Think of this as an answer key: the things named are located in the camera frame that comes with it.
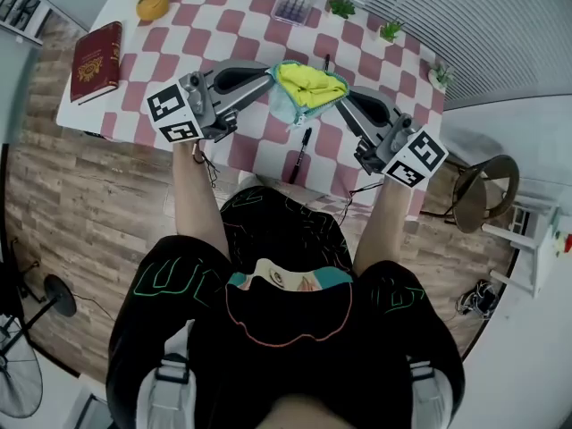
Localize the tangled black cable bundle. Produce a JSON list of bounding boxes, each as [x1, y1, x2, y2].
[[455, 279, 500, 319]]

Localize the black standing fan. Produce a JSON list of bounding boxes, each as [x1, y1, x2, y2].
[[0, 273, 79, 420]]

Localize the pink white checkered tablecloth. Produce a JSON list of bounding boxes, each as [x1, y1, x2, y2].
[[100, 0, 448, 223]]

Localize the person's left forearm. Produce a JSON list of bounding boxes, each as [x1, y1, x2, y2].
[[172, 139, 234, 263]]

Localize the pale green plant white pot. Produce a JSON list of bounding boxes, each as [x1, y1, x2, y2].
[[427, 59, 455, 91]]

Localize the round brown wooden chair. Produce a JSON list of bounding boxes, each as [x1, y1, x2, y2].
[[419, 154, 522, 236]]

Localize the spiky green plant white pot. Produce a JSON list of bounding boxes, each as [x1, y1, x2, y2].
[[378, 18, 406, 45]]

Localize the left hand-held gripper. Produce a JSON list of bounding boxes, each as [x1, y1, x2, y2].
[[146, 59, 274, 145]]

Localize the dark green succulent pot plant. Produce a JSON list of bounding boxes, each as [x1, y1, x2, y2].
[[328, 0, 358, 21]]

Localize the thin black cable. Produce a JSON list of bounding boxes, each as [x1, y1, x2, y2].
[[334, 180, 386, 228], [191, 143, 221, 188]]

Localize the white metal rack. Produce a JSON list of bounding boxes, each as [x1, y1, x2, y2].
[[480, 193, 565, 299]]

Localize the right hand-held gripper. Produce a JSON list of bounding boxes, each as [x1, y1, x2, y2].
[[333, 86, 450, 190]]

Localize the red hardcover book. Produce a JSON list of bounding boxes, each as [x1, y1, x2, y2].
[[69, 21, 123, 106]]

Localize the grey trousers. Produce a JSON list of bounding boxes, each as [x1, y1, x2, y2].
[[236, 172, 287, 194]]

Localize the black printed t-shirt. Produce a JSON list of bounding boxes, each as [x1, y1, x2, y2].
[[105, 185, 466, 429]]

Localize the teal pencil pouch yellow lining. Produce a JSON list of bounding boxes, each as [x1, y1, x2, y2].
[[266, 59, 350, 133]]

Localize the orange pumpkin shaped ornament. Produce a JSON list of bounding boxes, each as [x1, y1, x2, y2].
[[135, 0, 172, 22]]

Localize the person's right forearm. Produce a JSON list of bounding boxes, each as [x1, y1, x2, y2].
[[352, 178, 415, 279]]

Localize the purple button calculator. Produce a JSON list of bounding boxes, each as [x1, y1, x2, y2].
[[270, 0, 318, 28]]

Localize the white box with red button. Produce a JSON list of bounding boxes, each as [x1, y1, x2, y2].
[[535, 207, 572, 285]]

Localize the black fan power cable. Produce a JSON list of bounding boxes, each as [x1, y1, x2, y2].
[[72, 291, 118, 322]]

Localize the grey seat black frame chair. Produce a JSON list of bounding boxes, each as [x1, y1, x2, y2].
[[62, 384, 114, 429]]

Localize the grey shoulder strap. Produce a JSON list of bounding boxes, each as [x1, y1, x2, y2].
[[136, 319, 198, 429], [404, 355, 455, 429]]

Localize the white wall shelf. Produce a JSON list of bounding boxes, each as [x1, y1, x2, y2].
[[0, 0, 53, 46]]

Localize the person's head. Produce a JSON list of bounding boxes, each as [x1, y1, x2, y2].
[[263, 395, 359, 429]]

